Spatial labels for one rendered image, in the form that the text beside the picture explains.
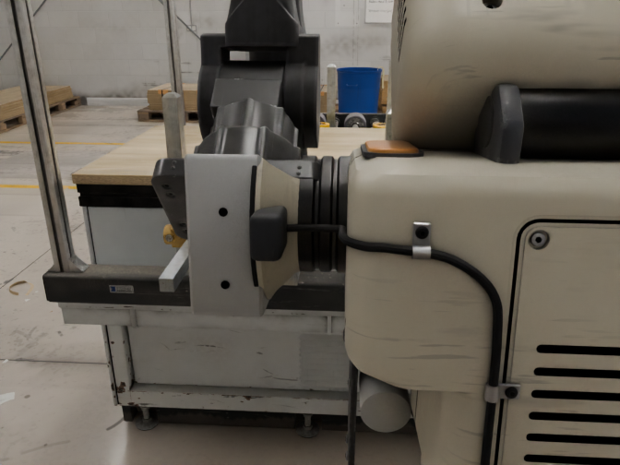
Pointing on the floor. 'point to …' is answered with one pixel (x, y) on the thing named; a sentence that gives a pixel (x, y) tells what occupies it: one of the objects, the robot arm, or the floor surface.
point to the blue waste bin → (358, 89)
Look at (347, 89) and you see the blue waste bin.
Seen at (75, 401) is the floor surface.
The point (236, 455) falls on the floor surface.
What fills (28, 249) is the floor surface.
